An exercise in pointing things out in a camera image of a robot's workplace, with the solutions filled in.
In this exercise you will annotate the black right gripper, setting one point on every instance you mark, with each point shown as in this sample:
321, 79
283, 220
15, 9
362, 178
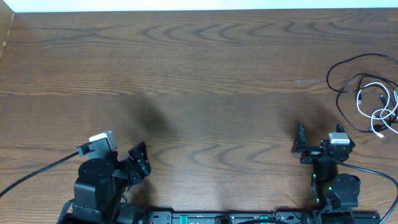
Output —
300, 145

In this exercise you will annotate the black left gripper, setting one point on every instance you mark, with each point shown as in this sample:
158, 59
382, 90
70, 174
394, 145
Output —
131, 163

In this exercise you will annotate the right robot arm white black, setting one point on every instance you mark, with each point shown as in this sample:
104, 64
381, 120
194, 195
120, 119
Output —
336, 193

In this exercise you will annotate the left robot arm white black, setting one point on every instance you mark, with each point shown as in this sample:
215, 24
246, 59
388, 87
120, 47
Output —
101, 184

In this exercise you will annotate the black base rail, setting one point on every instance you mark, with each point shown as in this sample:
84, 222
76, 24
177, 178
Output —
284, 216

